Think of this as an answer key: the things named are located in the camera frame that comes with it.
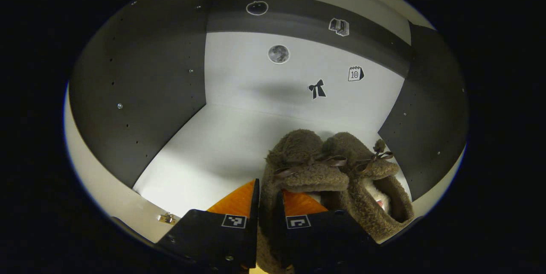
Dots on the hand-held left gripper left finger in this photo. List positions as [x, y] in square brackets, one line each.
[222, 240]

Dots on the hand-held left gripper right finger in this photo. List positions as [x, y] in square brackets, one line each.
[324, 240]

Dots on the brown fuzzy shoe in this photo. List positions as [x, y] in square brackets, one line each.
[298, 150]
[384, 218]

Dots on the white shoe cabinet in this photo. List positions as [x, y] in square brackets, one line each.
[239, 137]

